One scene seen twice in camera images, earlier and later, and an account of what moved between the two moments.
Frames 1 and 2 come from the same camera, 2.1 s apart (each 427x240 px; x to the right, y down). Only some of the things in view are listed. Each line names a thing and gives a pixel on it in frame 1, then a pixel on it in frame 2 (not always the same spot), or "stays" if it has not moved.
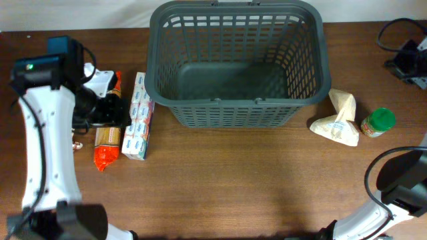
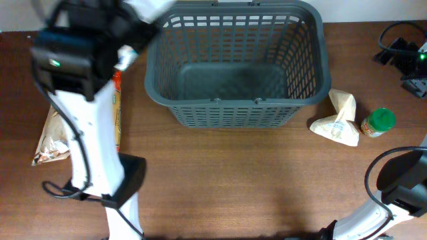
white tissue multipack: [135, 139] → [126, 55]
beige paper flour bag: [337, 127] stays
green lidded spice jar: [381, 121] stays
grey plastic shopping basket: [236, 64] stays
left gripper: [115, 115] → [149, 33]
